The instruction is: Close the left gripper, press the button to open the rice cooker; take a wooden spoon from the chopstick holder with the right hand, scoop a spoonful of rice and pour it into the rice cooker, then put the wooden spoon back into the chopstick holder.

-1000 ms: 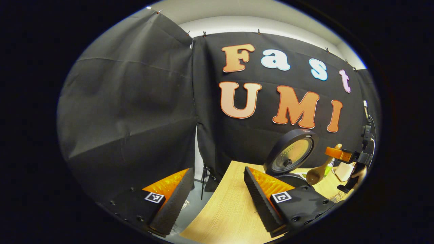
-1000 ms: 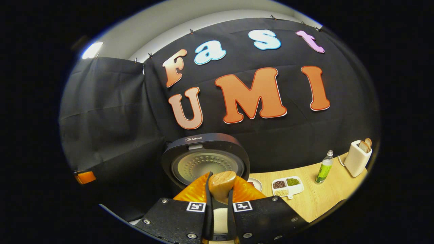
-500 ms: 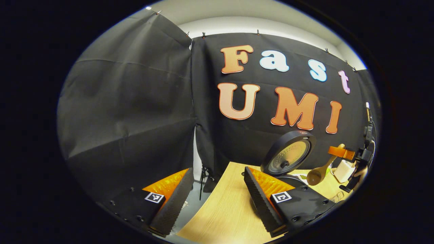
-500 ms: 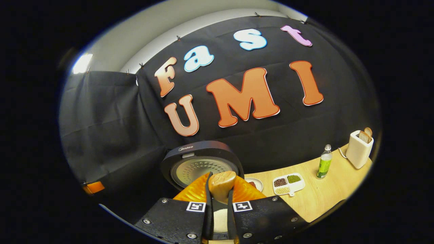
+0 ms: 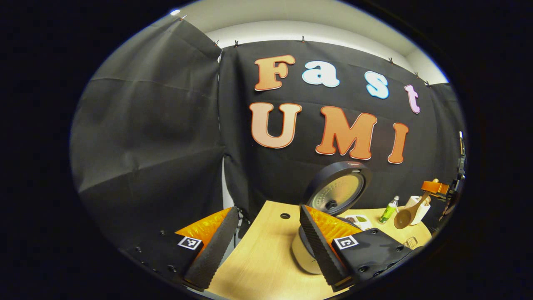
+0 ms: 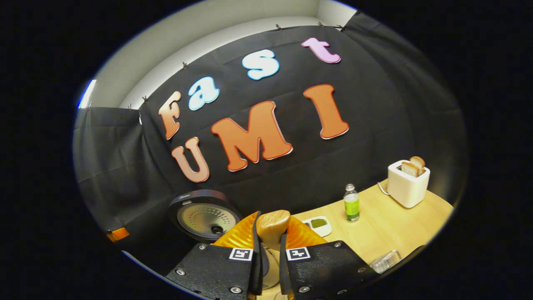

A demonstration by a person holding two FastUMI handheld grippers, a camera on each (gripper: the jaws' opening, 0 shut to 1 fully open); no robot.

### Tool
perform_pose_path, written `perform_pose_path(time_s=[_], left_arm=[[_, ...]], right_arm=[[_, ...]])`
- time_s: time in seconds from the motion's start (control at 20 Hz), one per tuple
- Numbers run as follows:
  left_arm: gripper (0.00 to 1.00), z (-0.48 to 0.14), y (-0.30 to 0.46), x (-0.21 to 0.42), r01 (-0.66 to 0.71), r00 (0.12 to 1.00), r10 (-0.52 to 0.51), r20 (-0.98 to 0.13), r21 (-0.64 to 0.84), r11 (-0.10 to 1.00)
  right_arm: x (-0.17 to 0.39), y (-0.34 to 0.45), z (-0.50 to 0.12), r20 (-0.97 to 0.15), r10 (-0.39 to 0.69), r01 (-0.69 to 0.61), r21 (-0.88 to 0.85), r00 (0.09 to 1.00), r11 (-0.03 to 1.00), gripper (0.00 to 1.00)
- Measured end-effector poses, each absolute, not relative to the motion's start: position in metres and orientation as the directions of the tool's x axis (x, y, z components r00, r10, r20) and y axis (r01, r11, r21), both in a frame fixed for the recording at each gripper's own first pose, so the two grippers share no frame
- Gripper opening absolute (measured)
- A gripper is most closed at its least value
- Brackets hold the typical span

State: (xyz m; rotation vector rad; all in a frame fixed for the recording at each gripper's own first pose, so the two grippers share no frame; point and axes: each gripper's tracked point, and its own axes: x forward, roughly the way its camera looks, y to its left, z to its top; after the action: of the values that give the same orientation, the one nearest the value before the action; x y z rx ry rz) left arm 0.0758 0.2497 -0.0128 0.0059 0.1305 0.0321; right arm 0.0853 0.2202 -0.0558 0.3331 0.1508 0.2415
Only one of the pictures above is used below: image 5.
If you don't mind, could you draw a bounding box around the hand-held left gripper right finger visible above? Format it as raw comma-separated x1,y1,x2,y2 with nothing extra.
299,204,417,293

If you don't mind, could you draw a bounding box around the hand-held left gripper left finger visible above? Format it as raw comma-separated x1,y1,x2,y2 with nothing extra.
119,206,239,292

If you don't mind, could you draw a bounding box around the wooden spoon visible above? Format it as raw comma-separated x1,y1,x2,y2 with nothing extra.
394,178,440,230

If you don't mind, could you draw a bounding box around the black rice cooker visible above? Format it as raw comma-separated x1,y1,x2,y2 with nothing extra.
291,161,374,275

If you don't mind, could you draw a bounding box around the white toaster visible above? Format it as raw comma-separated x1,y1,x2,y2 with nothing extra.
405,195,431,226

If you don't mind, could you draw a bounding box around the green label plastic bottle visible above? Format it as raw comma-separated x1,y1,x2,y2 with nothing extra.
379,195,400,225

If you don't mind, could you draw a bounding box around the white divided grain dish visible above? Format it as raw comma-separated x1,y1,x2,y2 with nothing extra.
345,214,373,231

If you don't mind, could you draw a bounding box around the black backdrop cloth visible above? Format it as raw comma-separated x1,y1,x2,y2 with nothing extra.
69,15,467,250

